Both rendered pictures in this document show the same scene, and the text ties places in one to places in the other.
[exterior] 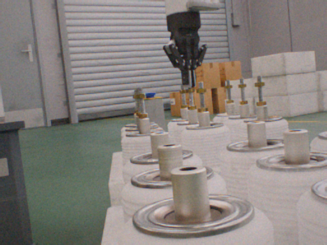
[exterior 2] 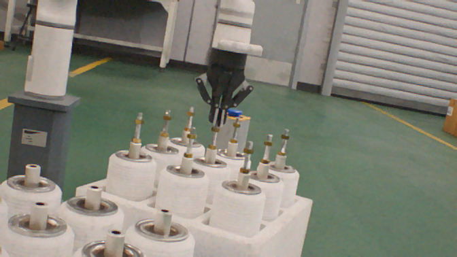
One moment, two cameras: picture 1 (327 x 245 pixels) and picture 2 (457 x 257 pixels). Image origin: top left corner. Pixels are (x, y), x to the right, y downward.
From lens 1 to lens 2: 0.66 m
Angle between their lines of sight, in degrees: 26
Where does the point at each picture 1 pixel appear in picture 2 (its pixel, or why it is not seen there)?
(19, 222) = not seen: hidden behind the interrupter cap
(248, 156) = (62, 209)
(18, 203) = (47, 173)
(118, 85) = (399, 64)
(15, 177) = (49, 151)
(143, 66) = (442, 48)
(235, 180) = not seen: hidden behind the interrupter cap
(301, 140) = (34, 211)
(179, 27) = (213, 63)
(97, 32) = not seen: outside the picture
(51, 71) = (317, 21)
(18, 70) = (279, 10)
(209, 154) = (168, 199)
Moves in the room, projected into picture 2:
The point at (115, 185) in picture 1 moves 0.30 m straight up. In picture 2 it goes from (80, 191) to (101, 39)
